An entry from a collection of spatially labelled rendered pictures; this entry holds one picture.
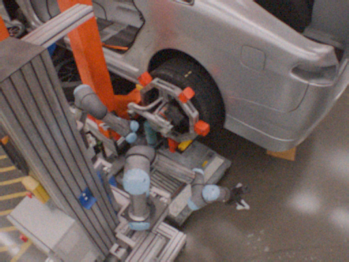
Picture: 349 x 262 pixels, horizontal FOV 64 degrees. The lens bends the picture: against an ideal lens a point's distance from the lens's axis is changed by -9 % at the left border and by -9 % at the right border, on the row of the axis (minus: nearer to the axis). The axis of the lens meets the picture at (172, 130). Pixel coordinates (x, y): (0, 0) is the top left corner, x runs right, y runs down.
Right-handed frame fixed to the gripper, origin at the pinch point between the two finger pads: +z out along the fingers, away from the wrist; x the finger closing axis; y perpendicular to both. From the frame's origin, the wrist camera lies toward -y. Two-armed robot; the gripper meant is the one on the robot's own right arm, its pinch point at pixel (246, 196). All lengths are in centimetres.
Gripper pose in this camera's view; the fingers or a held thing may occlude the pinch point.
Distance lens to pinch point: 180.2
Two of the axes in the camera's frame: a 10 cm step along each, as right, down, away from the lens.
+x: 2.1, 8.4, -4.9
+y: -7.1, 4.8, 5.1
